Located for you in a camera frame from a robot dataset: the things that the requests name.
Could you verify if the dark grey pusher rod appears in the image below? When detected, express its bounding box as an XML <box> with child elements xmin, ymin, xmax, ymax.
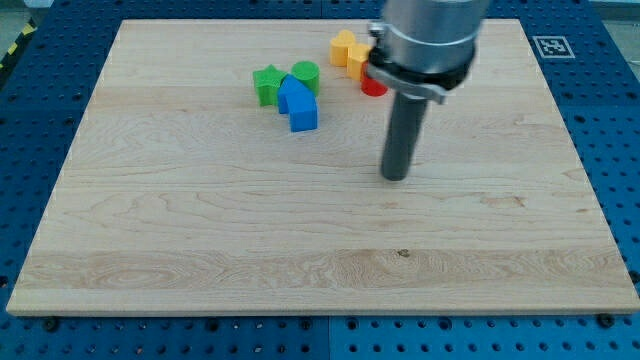
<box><xmin>381</xmin><ymin>92</ymin><xmax>428</xmax><ymax>181</ymax></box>

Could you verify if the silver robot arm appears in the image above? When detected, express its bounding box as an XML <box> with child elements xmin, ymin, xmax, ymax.
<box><xmin>366</xmin><ymin>0</ymin><xmax>490</xmax><ymax>181</ymax></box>

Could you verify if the green star block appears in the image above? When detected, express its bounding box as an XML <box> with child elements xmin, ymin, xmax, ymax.
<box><xmin>252</xmin><ymin>64</ymin><xmax>288</xmax><ymax>106</ymax></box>

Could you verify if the red cylinder block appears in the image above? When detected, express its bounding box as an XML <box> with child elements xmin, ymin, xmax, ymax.
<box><xmin>360</xmin><ymin>62</ymin><xmax>388</xmax><ymax>97</ymax></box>

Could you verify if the yellow square block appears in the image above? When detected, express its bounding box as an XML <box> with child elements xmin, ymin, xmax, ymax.
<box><xmin>346</xmin><ymin>43</ymin><xmax>372</xmax><ymax>81</ymax></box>

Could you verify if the yellow heart block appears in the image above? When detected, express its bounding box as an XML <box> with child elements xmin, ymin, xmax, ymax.
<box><xmin>329</xmin><ymin>29</ymin><xmax>356</xmax><ymax>67</ymax></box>

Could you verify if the blue cube block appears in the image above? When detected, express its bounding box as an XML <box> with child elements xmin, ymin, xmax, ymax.
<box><xmin>286</xmin><ymin>93</ymin><xmax>318</xmax><ymax>132</ymax></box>

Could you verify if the green cylinder block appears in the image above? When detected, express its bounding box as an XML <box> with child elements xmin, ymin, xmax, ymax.
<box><xmin>291</xmin><ymin>60</ymin><xmax>320</xmax><ymax>96</ymax></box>

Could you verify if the blue pentagon block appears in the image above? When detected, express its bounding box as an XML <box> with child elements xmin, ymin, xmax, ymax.
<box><xmin>277</xmin><ymin>75</ymin><xmax>310</xmax><ymax>114</ymax></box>

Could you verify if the white fiducial marker tag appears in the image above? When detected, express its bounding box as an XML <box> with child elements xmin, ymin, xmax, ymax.
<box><xmin>533</xmin><ymin>35</ymin><xmax>575</xmax><ymax>59</ymax></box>

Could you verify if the wooden board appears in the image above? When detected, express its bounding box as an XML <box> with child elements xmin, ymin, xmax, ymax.
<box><xmin>7</xmin><ymin>20</ymin><xmax>639</xmax><ymax>317</ymax></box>

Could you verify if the black yellow hazard tape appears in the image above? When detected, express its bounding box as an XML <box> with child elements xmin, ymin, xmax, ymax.
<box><xmin>1</xmin><ymin>18</ymin><xmax>37</xmax><ymax>72</ymax></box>

